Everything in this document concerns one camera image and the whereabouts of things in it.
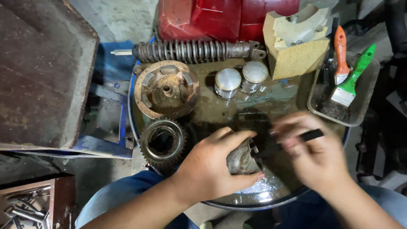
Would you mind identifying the person's left hand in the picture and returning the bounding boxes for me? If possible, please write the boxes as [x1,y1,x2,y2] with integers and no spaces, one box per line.
[171,127,265,207]

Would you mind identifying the person's right hand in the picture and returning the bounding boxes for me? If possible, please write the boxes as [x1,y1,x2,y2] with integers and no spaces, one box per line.
[270,112,352,195]

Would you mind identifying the black handled brush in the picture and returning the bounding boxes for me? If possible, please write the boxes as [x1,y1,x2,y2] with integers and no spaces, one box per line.
[251,129,324,159]

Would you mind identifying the metal piston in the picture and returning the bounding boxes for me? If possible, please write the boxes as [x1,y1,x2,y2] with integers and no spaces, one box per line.
[226,137,264,175]

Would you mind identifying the silver piston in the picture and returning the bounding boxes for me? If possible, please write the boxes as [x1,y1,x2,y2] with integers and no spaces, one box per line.
[214,67,242,101]
[240,61,269,94]

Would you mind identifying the round oily metal basin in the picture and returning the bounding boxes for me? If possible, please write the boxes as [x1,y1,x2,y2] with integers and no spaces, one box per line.
[128,57,351,211]

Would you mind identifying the clear plastic tray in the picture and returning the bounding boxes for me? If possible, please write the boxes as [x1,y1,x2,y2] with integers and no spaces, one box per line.
[307,51,381,127]

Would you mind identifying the coil spring shock absorber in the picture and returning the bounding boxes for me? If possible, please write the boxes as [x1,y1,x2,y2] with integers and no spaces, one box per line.
[110,40,267,64]

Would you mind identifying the dark toothed gear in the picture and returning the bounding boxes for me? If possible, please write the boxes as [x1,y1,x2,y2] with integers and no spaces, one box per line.
[139,117,189,168]

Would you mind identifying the rusty clutch hub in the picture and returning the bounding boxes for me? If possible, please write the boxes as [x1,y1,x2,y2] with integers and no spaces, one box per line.
[134,60,201,120]

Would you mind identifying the red metal panel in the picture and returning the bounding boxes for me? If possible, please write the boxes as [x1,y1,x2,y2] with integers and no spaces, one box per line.
[157,0,301,43]

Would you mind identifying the person's blue jeans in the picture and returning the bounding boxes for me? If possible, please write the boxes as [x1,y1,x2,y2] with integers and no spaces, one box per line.
[75,169,407,229]

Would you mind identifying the rusty metal box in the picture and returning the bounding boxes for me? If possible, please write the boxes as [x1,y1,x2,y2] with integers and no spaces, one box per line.
[0,0,100,151]

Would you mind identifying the wooden box of tools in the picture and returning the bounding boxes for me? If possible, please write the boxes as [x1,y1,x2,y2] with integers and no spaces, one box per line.
[0,175,76,229]

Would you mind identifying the green handled paintbrush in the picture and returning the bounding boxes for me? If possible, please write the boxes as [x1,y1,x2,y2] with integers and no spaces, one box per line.
[331,43,376,108]

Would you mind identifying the orange handled paintbrush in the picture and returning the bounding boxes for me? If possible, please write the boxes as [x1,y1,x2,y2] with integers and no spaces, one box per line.
[333,25,351,85]

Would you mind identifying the blue metal frame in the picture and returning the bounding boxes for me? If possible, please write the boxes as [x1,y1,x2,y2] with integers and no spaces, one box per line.
[60,36,156,159]

